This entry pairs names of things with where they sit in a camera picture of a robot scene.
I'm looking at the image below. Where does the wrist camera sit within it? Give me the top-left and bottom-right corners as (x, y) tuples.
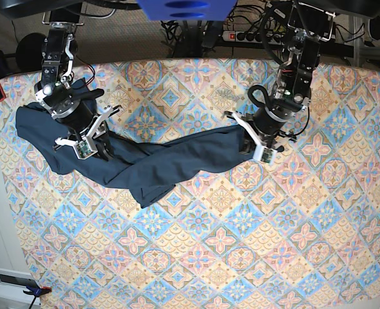
(73, 140), (97, 160)
(252, 145), (277, 165)

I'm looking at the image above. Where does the blue orange clamp bottom left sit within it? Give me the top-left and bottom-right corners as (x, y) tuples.
(0, 282), (52, 306)

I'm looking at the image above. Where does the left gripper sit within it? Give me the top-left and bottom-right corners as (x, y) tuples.
(238, 108), (289, 155)

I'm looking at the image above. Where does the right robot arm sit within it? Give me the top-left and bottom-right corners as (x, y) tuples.
(35, 21), (120, 161)

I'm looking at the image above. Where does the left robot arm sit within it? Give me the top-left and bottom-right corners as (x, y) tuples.
(231, 1), (335, 163)

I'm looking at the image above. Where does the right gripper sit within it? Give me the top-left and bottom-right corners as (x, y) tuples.
(56, 101), (113, 160)

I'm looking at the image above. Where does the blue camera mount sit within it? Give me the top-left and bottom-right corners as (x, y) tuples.
(137, 0), (236, 21)

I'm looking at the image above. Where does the patterned tile tablecloth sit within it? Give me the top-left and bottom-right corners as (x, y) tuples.
(0, 64), (380, 308)

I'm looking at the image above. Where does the white power strip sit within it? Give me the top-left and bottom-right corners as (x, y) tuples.
(222, 30), (283, 44)

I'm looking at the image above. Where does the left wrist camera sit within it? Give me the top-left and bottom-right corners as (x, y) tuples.
(252, 145), (277, 165)

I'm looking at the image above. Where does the dark navy t-shirt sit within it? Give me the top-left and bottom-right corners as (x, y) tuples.
(15, 80), (258, 209)

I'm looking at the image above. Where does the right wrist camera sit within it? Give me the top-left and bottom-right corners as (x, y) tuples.
(73, 140), (97, 160)

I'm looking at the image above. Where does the white floor vent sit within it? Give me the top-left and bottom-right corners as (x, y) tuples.
(0, 268), (37, 304)

